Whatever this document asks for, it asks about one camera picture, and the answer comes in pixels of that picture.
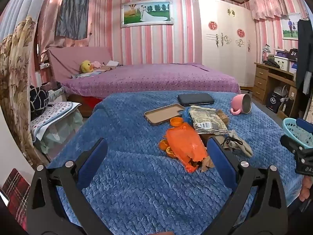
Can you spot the silver snack wrapper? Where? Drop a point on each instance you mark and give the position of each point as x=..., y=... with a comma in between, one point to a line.
x=207, y=120

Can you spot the white fan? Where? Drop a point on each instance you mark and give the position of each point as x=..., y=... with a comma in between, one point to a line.
x=280, y=91

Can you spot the black phone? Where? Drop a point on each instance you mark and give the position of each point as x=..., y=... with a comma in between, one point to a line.
x=195, y=99

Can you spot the beige phone case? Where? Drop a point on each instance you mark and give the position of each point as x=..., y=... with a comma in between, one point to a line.
x=162, y=115

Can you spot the desk lamp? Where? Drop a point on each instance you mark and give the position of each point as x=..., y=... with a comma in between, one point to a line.
x=266, y=50

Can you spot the red round paper decal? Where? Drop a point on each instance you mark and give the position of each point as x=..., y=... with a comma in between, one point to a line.
x=240, y=32
x=213, y=25

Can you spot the person's right hand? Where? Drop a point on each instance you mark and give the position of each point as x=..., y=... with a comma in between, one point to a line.
x=307, y=188

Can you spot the white power strip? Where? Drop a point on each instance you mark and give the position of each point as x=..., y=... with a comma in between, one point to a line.
x=44, y=66

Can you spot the dotted white cushion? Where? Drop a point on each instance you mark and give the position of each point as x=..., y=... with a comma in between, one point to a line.
x=53, y=113

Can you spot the pale green cloth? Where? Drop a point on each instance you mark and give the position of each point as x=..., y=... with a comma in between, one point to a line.
x=61, y=129

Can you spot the dark box with white print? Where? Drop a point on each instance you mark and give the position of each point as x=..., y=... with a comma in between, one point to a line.
x=293, y=53

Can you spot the pink soft toy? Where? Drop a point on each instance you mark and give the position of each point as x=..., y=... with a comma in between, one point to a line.
x=96, y=64

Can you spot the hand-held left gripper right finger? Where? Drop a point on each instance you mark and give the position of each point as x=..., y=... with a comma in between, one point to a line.
x=221, y=161

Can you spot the mixed clothes pile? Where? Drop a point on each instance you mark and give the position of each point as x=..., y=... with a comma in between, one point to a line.
x=52, y=89

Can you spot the wall poster of couple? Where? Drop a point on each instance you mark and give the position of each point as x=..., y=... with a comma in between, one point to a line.
x=289, y=27

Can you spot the brown paper scrap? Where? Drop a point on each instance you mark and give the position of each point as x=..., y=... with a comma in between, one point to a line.
x=207, y=164
x=223, y=117

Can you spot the beige folded clothes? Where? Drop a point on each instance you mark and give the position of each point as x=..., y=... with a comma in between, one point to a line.
x=110, y=66

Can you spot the pink mug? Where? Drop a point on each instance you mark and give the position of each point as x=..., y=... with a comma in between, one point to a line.
x=237, y=102

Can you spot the framed wedding photo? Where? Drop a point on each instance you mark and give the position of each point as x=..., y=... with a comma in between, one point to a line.
x=146, y=13

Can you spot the white storage box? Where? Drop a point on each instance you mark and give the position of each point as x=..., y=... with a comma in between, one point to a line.
x=282, y=62

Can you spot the orange plastic pouch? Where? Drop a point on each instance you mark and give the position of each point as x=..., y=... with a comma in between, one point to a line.
x=183, y=143

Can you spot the pink satin curtain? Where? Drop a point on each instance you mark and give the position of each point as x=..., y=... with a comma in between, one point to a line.
x=50, y=17

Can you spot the grey hanging cloth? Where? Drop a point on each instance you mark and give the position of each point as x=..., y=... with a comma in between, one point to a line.
x=73, y=9

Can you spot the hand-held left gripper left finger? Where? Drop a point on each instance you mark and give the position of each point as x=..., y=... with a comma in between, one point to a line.
x=93, y=161

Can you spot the dark clothes pile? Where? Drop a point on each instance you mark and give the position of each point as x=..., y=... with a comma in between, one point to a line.
x=272, y=62

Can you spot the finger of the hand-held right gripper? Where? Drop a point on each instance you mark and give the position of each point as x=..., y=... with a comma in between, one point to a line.
x=293, y=143
x=305, y=124

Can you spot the bed with purple dotted cover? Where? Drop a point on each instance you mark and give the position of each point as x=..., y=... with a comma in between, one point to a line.
x=151, y=78

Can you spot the wooden desk with drawers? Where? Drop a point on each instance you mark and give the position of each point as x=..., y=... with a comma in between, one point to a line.
x=261, y=80

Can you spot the blue fleece blanket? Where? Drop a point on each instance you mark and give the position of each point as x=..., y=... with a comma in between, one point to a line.
x=146, y=188

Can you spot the black cardboard box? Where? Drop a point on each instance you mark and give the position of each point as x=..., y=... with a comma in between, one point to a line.
x=273, y=101

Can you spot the yellow duck plush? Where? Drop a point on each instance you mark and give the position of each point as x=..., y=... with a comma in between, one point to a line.
x=86, y=66

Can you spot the black white patterned bag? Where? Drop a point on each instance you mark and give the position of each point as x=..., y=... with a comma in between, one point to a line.
x=39, y=100

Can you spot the light blue plastic basket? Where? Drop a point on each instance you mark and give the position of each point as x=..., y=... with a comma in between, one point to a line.
x=292, y=128

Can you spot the red plaid cloth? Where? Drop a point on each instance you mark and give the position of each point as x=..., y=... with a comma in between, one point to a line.
x=17, y=193

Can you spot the orange peel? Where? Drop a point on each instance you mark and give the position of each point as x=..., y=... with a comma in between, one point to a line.
x=165, y=148

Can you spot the pink curtain valance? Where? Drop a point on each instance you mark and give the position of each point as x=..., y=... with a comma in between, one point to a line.
x=271, y=7

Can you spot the white wardrobe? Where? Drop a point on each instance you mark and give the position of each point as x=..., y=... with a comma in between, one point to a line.
x=225, y=53

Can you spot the floral beige curtain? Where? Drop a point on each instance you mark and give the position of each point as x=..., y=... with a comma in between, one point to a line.
x=309, y=110

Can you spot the pink covered headboard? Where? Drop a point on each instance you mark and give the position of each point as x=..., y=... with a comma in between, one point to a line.
x=68, y=58

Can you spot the leaf pattern curtain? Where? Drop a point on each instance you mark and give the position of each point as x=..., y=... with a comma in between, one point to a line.
x=17, y=66

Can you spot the dark hanging garment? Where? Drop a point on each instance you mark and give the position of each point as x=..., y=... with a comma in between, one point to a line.
x=304, y=53

